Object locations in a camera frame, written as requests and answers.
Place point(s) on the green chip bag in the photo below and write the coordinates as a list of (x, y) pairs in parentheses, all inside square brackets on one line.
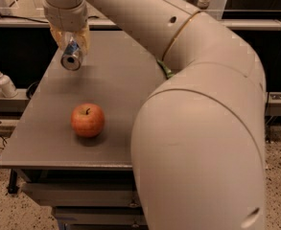
[(167, 71)]

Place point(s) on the white pump bottle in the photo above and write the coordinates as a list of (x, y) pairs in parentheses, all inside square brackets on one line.
[(7, 87)]

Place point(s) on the upper grey drawer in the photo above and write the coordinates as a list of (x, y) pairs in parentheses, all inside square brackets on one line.
[(82, 195)]

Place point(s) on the grey drawer cabinet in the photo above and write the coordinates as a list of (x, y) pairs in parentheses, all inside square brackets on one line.
[(118, 75)]

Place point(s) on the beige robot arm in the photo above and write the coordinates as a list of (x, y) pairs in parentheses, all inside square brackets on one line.
[(198, 141)]

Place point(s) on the red apple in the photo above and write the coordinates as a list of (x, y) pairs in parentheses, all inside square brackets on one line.
[(87, 120)]

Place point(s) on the beige cylindrical gripper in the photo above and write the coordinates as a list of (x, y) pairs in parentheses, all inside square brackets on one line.
[(65, 17)]

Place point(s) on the blue silver redbull can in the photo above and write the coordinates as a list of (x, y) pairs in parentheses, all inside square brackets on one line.
[(72, 56)]

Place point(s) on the lower grey drawer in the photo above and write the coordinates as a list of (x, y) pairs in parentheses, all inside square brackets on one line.
[(99, 215)]

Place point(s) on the grey drawer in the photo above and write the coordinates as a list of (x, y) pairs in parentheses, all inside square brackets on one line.
[(82, 195), (99, 215)]

